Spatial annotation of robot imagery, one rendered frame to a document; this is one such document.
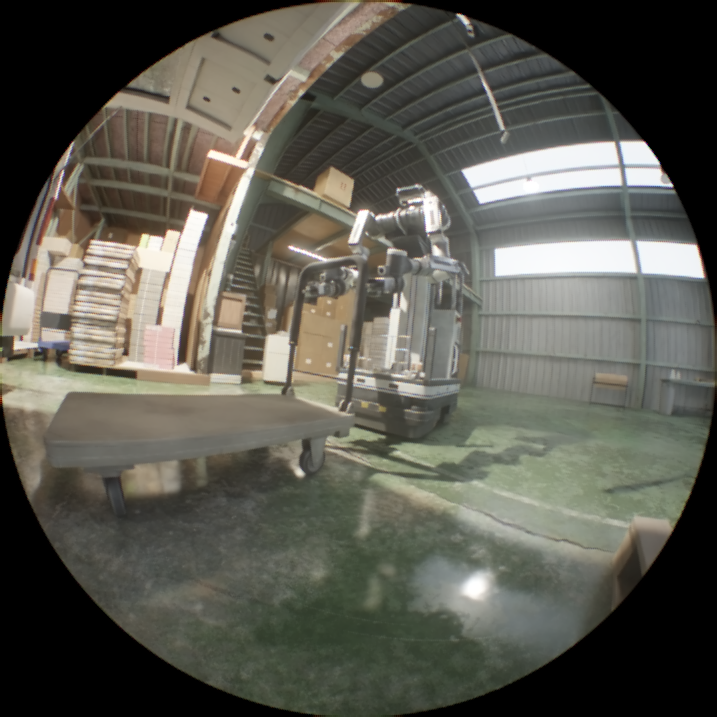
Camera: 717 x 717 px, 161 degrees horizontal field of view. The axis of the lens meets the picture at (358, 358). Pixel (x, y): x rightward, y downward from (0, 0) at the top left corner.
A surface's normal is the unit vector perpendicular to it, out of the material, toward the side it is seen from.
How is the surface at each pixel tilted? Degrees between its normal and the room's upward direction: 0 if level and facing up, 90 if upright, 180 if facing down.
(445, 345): 90
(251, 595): 0
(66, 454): 90
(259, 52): 166
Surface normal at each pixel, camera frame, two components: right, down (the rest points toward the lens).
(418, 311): -0.56, -0.07
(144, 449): 0.82, 0.10
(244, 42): -0.29, 0.94
